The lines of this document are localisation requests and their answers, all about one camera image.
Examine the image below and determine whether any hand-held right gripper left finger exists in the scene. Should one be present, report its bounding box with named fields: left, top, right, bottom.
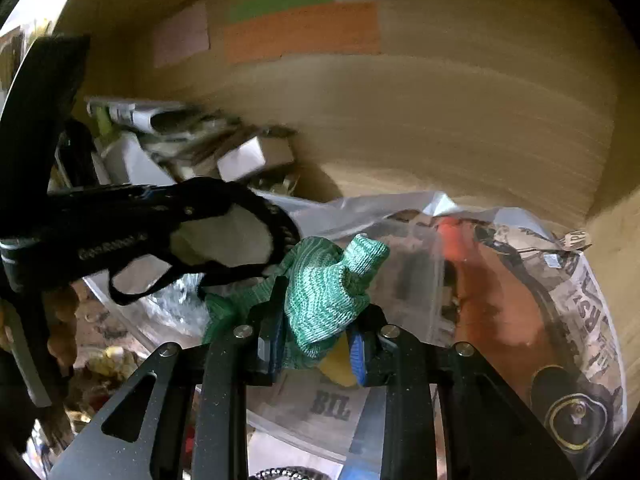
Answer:
left=50, top=276, right=290, bottom=480

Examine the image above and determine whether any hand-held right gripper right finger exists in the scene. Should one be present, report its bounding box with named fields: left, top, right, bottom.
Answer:
left=349, top=305, right=576, bottom=480

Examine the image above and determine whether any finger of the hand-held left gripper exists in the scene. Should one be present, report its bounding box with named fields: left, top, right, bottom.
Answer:
left=115, top=182, right=236, bottom=226

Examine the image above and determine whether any green knit glove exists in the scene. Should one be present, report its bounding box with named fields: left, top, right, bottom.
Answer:
left=200, top=235, right=391, bottom=376

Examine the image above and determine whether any clear plastic bag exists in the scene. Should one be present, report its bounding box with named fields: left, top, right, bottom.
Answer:
left=84, top=190, right=628, bottom=480

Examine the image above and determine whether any yellow soft item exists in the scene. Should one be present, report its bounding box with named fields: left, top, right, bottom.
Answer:
left=319, top=342, right=362, bottom=388

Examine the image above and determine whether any person's left hand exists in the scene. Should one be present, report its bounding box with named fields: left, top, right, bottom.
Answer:
left=45, top=282, right=83, bottom=378

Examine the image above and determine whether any grey and white packet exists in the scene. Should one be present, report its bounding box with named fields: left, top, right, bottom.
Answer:
left=86, top=97, right=201, bottom=133

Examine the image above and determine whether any small white box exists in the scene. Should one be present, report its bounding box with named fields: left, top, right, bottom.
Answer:
left=216, top=135, right=296, bottom=182

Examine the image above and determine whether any pink paper note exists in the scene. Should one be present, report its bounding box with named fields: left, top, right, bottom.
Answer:
left=153, top=1, right=211, bottom=68

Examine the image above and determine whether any orange paper note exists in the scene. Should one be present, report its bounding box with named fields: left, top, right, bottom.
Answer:
left=222, top=1, right=382, bottom=65

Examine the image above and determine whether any clear bag with orange item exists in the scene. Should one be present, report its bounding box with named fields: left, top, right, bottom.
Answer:
left=440, top=220, right=627, bottom=466

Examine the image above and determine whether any green paper note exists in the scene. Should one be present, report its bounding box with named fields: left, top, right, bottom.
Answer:
left=229, top=0, right=335, bottom=23

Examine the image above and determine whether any braided cord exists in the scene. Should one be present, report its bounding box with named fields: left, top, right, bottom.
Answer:
left=248, top=465, right=328, bottom=480

